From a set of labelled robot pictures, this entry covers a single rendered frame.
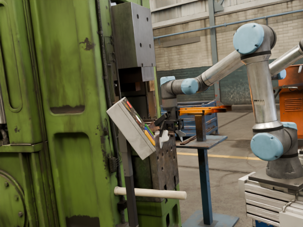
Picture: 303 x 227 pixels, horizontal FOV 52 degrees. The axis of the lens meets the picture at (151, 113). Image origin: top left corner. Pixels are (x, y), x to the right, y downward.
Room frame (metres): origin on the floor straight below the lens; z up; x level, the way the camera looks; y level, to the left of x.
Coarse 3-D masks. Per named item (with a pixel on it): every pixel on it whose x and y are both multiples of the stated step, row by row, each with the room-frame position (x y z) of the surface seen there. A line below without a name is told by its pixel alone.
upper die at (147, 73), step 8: (120, 72) 2.07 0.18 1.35; (128, 72) 2.04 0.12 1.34; (136, 72) 2.02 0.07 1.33; (144, 72) 2.04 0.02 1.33; (152, 72) 2.16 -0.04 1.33; (120, 80) 2.07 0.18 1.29; (128, 80) 2.05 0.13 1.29; (136, 80) 2.02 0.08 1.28; (144, 80) 2.03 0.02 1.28; (152, 80) 2.15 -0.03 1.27
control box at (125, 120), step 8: (120, 104) 1.38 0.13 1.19; (128, 104) 1.56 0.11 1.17; (112, 112) 1.38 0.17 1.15; (120, 112) 1.38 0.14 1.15; (128, 112) 1.38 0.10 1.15; (136, 112) 1.70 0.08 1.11; (120, 120) 1.38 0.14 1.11; (128, 120) 1.38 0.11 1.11; (136, 120) 1.43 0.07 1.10; (120, 128) 1.38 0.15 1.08; (128, 128) 1.38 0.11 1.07; (136, 128) 1.38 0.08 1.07; (144, 128) 1.53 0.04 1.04; (128, 136) 1.38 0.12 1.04; (136, 136) 1.38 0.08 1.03; (144, 136) 1.38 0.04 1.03; (136, 144) 1.38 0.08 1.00; (144, 144) 1.38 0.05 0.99; (152, 144) 1.40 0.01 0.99; (144, 152) 1.38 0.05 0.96; (152, 152) 1.38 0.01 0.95
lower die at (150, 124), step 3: (144, 120) 2.12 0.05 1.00; (147, 120) 2.11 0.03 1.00; (150, 120) 2.10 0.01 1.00; (153, 120) 2.10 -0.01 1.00; (147, 123) 2.05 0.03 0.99; (150, 123) 2.05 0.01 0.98; (153, 123) 2.10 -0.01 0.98; (150, 126) 2.05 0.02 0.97; (153, 126) 2.09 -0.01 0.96; (159, 126) 2.18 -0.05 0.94; (150, 129) 2.04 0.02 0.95; (153, 129) 2.09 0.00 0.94; (156, 129) 2.14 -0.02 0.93
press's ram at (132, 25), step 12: (120, 12) 1.99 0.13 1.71; (132, 12) 1.96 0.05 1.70; (144, 12) 2.13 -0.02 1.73; (120, 24) 2.00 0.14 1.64; (132, 24) 1.96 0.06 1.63; (144, 24) 2.11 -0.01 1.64; (120, 36) 2.00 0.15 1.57; (132, 36) 1.97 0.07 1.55; (144, 36) 2.09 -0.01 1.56; (120, 48) 2.00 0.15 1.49; (132, 48) 1.97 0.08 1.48; (144, 48) 2.08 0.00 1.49; (120, 60) 2.01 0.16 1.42; (132, 60) 1.97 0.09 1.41; (144, 60) 2.06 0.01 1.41
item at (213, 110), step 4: (216, 108) 2.28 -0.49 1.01; (220, 108) 2.26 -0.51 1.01; (224, 108) 2.23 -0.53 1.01; (180, 112) 2.43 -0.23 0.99; (184, 112) 2.41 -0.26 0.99; (188, 112) 2.39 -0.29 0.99; (192, 112) 2.37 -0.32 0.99; (196, 112) 2.35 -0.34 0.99; (200, 112) 2.33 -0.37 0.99; (208, 112) 2.29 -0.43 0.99; (212, 112) 2.27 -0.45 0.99; (216, 112) 2.26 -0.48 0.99; (220, 112) 2.24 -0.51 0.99; (224, 112) 2.22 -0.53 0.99
